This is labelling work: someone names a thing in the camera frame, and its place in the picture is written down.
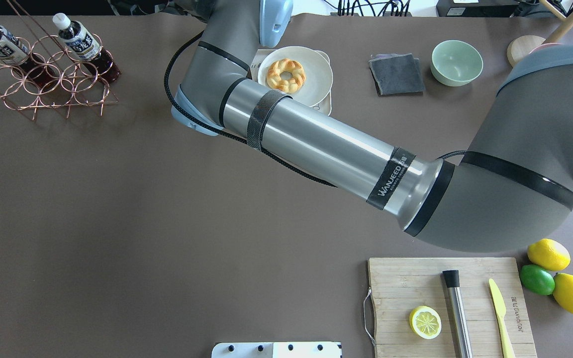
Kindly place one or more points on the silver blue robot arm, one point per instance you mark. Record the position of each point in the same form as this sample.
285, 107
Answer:
513, 186

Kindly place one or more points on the cream plastic tray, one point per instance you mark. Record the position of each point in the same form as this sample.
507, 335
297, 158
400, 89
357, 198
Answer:
324, 99

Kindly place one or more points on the tea bottle lower middle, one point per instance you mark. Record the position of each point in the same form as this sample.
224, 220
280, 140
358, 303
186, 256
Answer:
86, 48

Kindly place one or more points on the tea bottle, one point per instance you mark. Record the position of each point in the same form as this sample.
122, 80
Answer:
86, 48
14, 53

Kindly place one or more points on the tea bottle lower outer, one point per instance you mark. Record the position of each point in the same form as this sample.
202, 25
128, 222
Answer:
14, 53

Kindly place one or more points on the cream round plate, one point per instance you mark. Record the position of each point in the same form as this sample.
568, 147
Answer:
302, 73

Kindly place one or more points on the grey folded cloth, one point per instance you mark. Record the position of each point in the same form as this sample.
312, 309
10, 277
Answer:
396, 74

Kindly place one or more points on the wooden cutting board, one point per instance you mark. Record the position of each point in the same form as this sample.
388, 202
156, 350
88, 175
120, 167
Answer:
401, 284

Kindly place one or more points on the steel muddler black tip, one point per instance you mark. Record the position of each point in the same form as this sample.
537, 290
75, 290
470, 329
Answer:
461, 334

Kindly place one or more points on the half lemon slice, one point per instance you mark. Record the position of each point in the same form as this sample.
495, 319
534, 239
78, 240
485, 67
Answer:
425, 322

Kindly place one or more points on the green ceramic bowl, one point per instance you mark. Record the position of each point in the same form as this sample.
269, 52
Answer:
455, 63

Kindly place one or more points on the yellow plastic knife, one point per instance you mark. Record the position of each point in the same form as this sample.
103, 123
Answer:
500, 311

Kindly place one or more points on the green lime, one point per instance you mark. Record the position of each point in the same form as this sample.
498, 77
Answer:
537, 279

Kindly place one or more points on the wooden cup tree stand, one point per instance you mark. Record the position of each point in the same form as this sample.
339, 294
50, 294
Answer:
522, 46

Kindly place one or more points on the yellow lemon rear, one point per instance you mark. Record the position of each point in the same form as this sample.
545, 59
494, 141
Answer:
549, 254

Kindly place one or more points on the pink ice bowl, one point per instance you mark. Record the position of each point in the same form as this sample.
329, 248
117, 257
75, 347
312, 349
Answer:
545, 45

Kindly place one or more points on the braided ring bread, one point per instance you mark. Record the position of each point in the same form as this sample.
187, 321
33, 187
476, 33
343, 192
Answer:
286, 75

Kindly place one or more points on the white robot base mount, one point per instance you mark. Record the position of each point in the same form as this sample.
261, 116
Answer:
309, 349

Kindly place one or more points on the copper wire bottle rack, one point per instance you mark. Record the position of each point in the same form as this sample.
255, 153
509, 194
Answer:
75, 86

